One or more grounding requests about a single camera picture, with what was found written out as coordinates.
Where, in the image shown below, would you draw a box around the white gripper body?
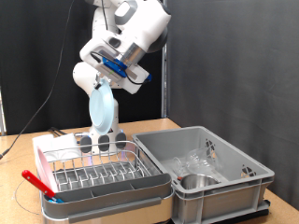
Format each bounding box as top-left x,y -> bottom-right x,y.
79,45 -> 152,95

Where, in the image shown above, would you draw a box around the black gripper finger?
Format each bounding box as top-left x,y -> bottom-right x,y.
93,77 -> 107,91

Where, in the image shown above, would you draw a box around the light blue plate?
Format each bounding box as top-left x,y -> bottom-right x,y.
88,77 -> 115,136

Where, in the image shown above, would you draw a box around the steel bowl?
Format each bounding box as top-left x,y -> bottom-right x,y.
179,173 -> 221,191

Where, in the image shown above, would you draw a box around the vertical metal pole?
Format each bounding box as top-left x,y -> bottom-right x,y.
160,0 -> 169,119

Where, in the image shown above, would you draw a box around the white box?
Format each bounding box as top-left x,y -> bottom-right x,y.
32,133 -> 82,162

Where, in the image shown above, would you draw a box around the black backdrop curtain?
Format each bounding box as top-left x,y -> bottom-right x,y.
0,0 -> 166,136

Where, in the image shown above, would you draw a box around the pink plate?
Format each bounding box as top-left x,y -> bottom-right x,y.
36,146 -> 60,194

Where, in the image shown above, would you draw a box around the clear wine glass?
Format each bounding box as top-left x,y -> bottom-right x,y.
171,147 -> 223,178

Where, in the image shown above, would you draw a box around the grey backdrop curtain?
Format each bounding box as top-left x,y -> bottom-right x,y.
166,0 -> 299,211

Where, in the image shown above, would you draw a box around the grey plastic crate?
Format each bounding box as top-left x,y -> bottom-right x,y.
131,125 -> 276,224

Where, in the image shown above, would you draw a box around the black camera cable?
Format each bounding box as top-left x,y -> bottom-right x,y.
90,0 -> 152,86

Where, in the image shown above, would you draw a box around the black hanging arm cable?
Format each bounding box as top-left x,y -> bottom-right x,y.
0,0 -> 76,161

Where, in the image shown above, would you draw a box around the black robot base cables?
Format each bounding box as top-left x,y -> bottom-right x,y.
48,126 -> 68,137

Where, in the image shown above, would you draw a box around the chrome wire dish rack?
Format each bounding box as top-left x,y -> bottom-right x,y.
41,139 -> 163,192

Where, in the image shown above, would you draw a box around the grey metal frame bar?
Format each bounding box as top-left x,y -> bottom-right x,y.
0,87 -> 7,136

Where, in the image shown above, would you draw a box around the red handled utensil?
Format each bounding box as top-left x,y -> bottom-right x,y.
21,169 -> 57,199

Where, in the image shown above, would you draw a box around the blue handled utensil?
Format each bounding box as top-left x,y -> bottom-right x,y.
48,195 -> 64,204

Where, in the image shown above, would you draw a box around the thin wire loop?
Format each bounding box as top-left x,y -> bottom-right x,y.
13,178 -> 43,217

